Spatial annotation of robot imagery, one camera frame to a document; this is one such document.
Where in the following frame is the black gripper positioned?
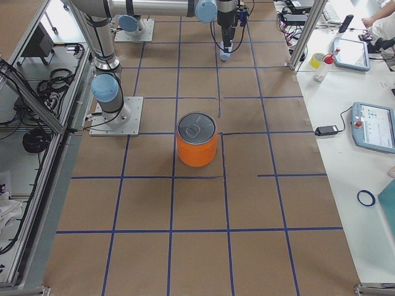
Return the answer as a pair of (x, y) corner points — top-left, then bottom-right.
(217, 0), (249, 52)

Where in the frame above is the light blue plastic cup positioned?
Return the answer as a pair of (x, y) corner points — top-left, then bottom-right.
(219, 41), (233, 62)

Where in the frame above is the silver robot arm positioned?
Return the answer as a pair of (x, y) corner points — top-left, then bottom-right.
(70, 1), (252, 136)
(118, 15), (146, 36)

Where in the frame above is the yellow tape roll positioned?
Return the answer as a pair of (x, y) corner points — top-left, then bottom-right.
(309, 52), (325, 69)

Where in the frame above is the white bottle red cap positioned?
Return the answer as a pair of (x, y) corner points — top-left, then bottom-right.
(314, 53), (335, 83)

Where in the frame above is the orange can with silver lid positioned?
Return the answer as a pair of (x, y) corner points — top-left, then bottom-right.
(177, 112), (217, 167)

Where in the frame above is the teach pendant far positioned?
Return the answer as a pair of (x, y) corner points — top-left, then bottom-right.
(333, 38), (370, 72)

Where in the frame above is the teach pendant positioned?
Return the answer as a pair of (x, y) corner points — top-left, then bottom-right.
(351, 102), (394, 154)
(333, 38), (370, 72)

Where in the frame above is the black power adapter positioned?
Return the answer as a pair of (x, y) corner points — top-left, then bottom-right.
(314, 125), (339, 136)

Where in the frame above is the teach pendant near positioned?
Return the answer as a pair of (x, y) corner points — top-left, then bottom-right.
(351, 102), (394, 154)

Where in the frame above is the aluminium frame post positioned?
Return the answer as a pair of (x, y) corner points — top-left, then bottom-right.
(288, 0), (326, 70)

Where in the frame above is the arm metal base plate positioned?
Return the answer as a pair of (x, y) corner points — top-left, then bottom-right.
(115, 15), (155, 43)
(89, 96), (143, 136)

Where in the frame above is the blue tape ring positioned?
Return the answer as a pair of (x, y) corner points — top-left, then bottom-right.
(357, 190), (376, 207)

